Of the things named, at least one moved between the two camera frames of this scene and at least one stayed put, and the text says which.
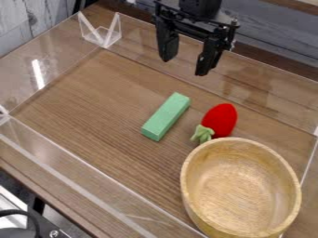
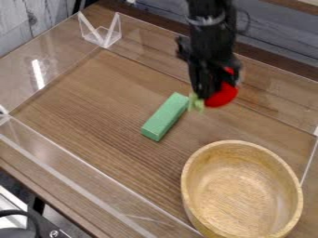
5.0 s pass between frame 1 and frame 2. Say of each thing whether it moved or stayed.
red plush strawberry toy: moved
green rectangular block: stayed
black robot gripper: moved
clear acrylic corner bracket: stayed
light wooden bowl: stayed
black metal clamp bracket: stayed
